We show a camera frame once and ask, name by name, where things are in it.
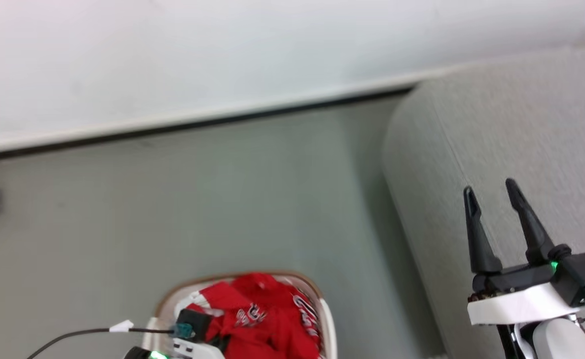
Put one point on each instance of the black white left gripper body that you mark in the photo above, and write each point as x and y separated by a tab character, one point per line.
195	349

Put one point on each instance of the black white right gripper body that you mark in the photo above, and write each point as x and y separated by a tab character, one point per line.
516	299

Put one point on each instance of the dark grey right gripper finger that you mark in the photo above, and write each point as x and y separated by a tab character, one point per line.
530	227
479	239

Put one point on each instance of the red basketball jersey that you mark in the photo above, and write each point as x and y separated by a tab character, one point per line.
272	339

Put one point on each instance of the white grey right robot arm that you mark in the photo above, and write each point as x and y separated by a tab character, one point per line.
561	341

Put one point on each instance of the white laundry basket brown rim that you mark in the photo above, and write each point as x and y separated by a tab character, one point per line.
330	324

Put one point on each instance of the grey fabric sofa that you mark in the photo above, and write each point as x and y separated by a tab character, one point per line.
521	124

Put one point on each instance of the white baseboard strip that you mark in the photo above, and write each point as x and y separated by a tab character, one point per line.
173	119

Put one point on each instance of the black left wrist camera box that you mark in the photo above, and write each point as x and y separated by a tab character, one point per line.
195	321

